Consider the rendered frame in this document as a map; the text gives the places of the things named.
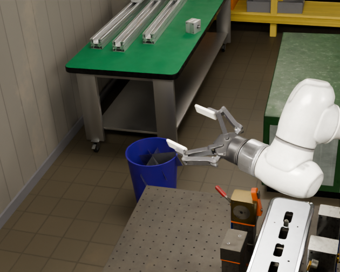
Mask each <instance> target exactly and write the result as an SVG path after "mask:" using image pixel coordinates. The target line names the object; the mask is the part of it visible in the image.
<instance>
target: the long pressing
mask: <svg viewBox="0 0 340 272"><path fill-rule="evenodd" d="M314 209H315V206H314V204H313V203H311V202H306V201H300V200H294V199H288V198H282V197H276V198H273V199H271V201H270V203H269V206H268V209H267V212H266V215H265V217H264V220H263V224H262V227H261V230H260V232H259V235H258V238H257V241H256V244H255V247H254V250H253V253H252V255H251V258H250V261H249V264H248V267H247V270H246V272H268V271H269V267H270V264H271V263H272V262H276V263H278V264H279V265H278V269H277V272H300V270H301V265H302V261H303V256H304V251H305V247H306V244H307V239H308V235H309V230H310V226H311V222H312V217H313V214H314ZM286 212H290V213H293V216H292V219H291V222H290V223H289V226H287V227H285V226H284V225H283V224H284V222H283V220H284V217H285V214H286ZM274 222H275V223H274ZM281 228H288V229H289V230H288V234H287V238H286V239H279V238H278V237H279V234H280V231H281ZM277 244H281V245H284V248H283V252H282V255H281V257H277V256H274V251H275V247H276V245H277ZM288 261H290V262H288Z"/></svg>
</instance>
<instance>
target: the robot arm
mask: <svg viewBox="0 0 340 272"><path fill-rule="evenodd" d="M334 101H335V93H334V90H333V87H332V86H331V85H330V84H329V83H328V82H327V81H323V80H318V79H311V78H308V79H305V80H303V81H301V82H299V83H298V84H297V85H296V87H295V88H294V89H293V91H292V93H291V94H290V96H289V98H288V100H287V102H286V104H285V106H284V109H283V111H282V114H281V117H280V120H279V123H278V128H277V132H276V135H275V138H274V140H273V142H272V143H271V145H268V144H264V143H262V142H260V141H258V140H255V139H250V140H249V139H246V138H244V137H242V136H239V134H240V133H244V130H243V126H242V125H241V124H239V123H237V122H236V120H235V119H234V118H233V116H232V115H231V114H230V113H229V111H228V110H227V109H226V108H225V107H224V106H223V107H221V109H220V110H215V109H213V108H210V107H208V108H204V107H202V106H199V105H197V104H195V109H196V111H197V112H198V113H201V114H203V115H205V116H207V117H210V118H212V119H214V120H216V119H217V118H218V120H219V123H220V126H221V129H222V132H223V134H220V135H218V137H217V139H216V140H215V141H214V142H213V144H212V145H208V146H207V147H202V148H197V149H192V150H188V149H187V148H186V147H184V146H182V145H179V144H177V143H175V142H173V141H171V140H169V139H167V140H166V141H167V143H168V145H169V147H171V148H173V149H175V151H176V153H177V154H179V155H181V156H183V157H182V161H183V163H184V165H200V166H213V167H216V168H217V167H218V166H219V165H218V163H219V161H220V159H225V160H227V161H229V162H231V163H233V164H235V165H237V166H238V168H239V169H240V170H242V171H244V172H246V173H248V174H250V175H252V176H253V177H256V178H258V179H260V180H261V181H262V182H263V183H264V184H265V185H267V186H268V187H270V188H272V189H274V190H276V191H278V192H281V193H283V194H286V195H290V196H293V197H296V198H301V199H304V198H310V197H312V196H314V195H315V194H316V193H317V191H318V189H319V188H320V186H321V184H322V181H323V178H324V174H323V172H322V170H321V169H320V167H319V166H318V164H317V163H315V162H313V161H312V159H313V154H314V150H315V147H316V145H317V144H327V143H329V142H330V141H331V140H332V139H339V140H340V108H339V106H338V105H336V104H334ZM223 115H224V116H225V117H226V119H227V120H228V121H229V122H230V124H231V125H232V126H233V128H234V131H235V132H230V133H227V130H226V127H225V124H224V122H223V119H222V116H223ZM212 149H214V151H213V150H212ZM207 155H217V156H216V157H204V156H207Z"/></svg>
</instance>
